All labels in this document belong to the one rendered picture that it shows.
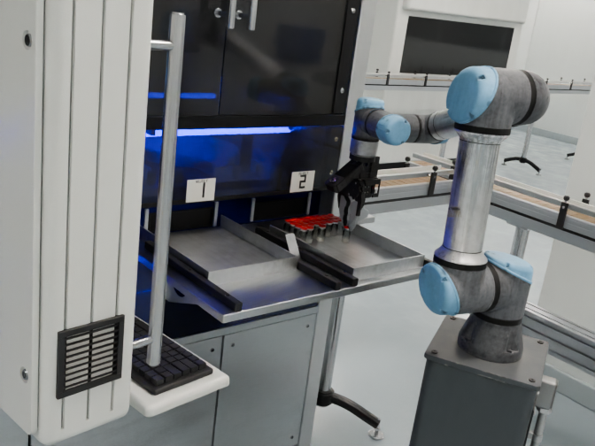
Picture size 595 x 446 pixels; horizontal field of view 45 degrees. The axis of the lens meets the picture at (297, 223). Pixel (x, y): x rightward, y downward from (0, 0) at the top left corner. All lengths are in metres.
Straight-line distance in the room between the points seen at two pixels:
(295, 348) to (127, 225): 1.24
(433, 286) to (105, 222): 0.77
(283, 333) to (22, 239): 1.26
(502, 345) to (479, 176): 0.41
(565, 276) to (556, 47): 7.82
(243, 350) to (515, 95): 1.10
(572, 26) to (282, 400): 9.03
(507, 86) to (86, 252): 0.88
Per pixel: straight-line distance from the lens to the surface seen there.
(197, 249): 1.84
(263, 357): 2.23
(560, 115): 10.86
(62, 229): 1.09
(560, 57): 10.89
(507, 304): 1.69
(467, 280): 1.58
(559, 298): 3.36
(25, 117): 1.07
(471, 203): 1.55
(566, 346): 2.70
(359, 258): 1.92
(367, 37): 2.12
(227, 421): 2.27
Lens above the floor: 1.53
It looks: 18 degrees down
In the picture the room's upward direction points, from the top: 7 degrees clockwise
